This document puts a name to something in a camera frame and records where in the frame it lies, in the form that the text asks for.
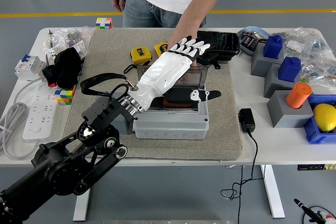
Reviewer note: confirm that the orange cylinder battery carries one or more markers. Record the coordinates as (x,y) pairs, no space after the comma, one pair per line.
(181,104)
(298,96)

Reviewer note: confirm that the light blue bowl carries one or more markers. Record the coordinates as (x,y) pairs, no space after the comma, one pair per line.
(253,28)

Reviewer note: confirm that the yellow lemon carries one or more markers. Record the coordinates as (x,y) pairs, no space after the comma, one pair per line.
(325,117)

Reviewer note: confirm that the black plastic tray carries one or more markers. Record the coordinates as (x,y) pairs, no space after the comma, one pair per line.
(223,43)

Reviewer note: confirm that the clear bags of small parts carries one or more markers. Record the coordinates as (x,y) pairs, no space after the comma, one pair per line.
(78,33)
(315,51)

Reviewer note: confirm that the white table leg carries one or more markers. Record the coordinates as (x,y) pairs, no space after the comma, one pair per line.
(273,192)
(81,209)

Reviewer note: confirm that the smoky transparent box lid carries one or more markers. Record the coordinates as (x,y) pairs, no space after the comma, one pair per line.
(195,77)

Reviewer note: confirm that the white power strip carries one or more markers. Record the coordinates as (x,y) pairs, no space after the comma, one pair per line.
(39,108)

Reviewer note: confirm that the small metal tool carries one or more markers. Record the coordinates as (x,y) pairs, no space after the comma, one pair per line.
(50,39)

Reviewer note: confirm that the blue plastic bin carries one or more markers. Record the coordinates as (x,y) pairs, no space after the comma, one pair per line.
(319,137)

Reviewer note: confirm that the white blue circuit breaker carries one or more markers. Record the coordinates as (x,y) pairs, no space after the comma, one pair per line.
(26,66)

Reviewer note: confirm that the blue bottle-shaped block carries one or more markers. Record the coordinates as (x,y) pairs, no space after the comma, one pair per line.
(273,47)
(288,70)

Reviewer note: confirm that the grey plastic junction box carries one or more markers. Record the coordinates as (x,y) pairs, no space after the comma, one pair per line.
(170,129)

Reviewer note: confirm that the person's left hand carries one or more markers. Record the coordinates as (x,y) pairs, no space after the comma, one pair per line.
(181,35)

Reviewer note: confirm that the grey plastic block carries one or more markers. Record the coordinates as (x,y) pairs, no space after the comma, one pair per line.
(260,65)
(273,85)

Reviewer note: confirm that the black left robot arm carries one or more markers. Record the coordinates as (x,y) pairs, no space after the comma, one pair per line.
(65,171)

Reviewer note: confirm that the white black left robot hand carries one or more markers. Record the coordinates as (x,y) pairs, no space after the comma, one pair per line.
(162,74)

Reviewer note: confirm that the colourful puzzle cube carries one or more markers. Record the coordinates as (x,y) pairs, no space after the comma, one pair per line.
(65,94)
(103,22)

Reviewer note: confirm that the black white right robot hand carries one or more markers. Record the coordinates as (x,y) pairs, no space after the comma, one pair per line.
(303,207)

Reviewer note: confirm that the grey-brown table mat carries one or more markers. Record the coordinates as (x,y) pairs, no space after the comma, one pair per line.
(105,51)

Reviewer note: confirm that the black table control panel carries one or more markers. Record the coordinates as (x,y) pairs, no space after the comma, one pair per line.
(309,167)

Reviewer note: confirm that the grey block with round hole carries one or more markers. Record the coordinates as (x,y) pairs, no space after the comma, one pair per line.
(122,125)
(286,117)

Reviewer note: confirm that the black cloth pouch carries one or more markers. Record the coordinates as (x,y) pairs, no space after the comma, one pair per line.
(65,69)

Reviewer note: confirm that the dark snack packets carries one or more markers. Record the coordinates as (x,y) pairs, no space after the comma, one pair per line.
(249,41)

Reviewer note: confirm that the black power adapter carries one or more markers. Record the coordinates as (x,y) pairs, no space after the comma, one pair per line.
(246,120)

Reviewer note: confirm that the person's left forearm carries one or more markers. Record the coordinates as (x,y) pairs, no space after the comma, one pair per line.
(202,6)

